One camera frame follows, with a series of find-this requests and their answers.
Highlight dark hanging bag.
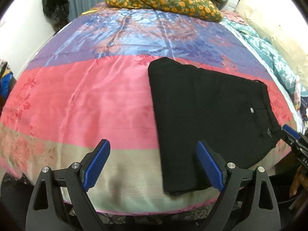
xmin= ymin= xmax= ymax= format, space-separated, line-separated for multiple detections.
xmin=42 ymin=0 xmax=69 ymax=34

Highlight black pants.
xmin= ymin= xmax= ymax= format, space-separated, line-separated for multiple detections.
xmin=148 ymin=57 xmax=281 ymax=196

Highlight teal floral blanket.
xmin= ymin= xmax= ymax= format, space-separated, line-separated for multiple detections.
xmin=223 ymin=17 xmax=307 ymax=110

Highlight clothes pile blue yellow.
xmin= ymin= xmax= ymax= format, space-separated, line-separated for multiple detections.
xmin=1 ymin=59 xmax=14 ymax=99

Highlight right hand orange glove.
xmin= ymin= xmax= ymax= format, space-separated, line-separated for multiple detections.
xmin=289 ymin=165 xmax=308 ymax=197

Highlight colourful satin bed quilt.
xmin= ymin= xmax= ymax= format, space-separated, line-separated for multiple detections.
xmin=1 ymin=3 xmax=304 ymax=215

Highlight beige cushion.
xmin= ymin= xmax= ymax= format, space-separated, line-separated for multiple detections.
xmin=235 ymin=0 xmax=307 ymax=88

